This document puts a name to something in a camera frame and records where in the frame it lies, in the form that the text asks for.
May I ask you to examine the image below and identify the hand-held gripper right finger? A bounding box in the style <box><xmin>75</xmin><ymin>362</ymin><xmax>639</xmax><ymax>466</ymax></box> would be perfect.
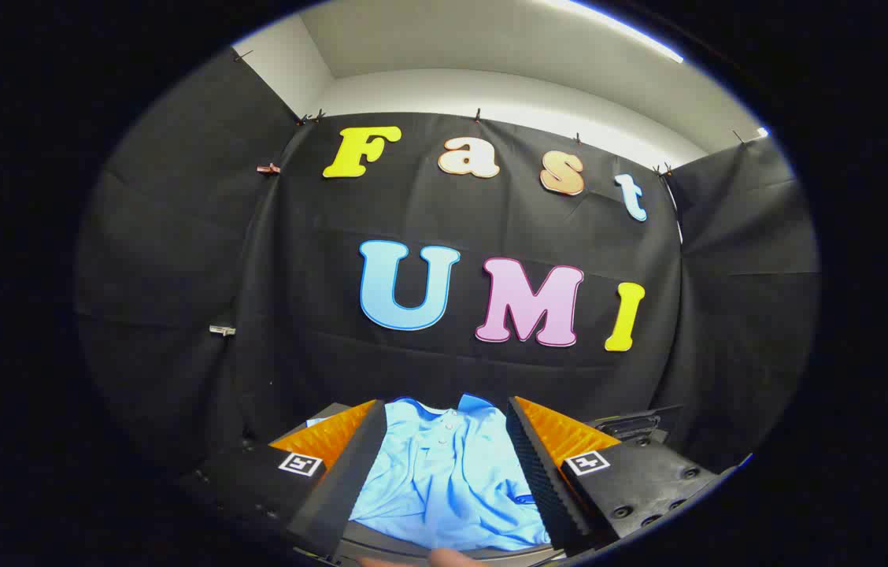
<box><xmin>506</xmin><ymin>396</ymin><xmax>732</xmax><ymax>556</ymax></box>

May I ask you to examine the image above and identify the black backdrop cloth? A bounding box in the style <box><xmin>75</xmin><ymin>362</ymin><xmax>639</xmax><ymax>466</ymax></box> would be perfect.
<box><xmin>74</xmin><ymin>47</ymin><xmax>820</xmax><ymax>473</ymax></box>

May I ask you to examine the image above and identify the dark washing machine lid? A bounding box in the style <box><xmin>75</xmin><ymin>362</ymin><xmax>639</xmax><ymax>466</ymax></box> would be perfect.
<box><xmin>592</xmin><ymin>405</ymin><xmax>683</xmax><ymax>443</ymax></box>

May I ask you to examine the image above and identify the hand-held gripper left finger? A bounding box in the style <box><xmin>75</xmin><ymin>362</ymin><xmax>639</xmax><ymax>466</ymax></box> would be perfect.
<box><xmin>180</xmin><ymin>399</ymin><xmax>389</xmax><ymax>561</ymax></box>

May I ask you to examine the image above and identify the light blue polo shirt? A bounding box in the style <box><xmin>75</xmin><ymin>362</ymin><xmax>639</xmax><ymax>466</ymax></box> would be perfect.
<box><xmin>350</xmin><ymin>396</ymin><xmax>552</xmax><ymax>552</ymax></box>

